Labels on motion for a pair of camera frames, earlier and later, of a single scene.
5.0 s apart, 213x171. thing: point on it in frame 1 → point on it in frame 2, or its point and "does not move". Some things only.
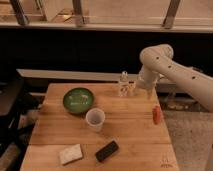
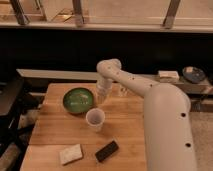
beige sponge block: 70,153 does not move
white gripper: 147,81 → 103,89
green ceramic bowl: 78,100 does not move
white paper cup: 95,118 does not move
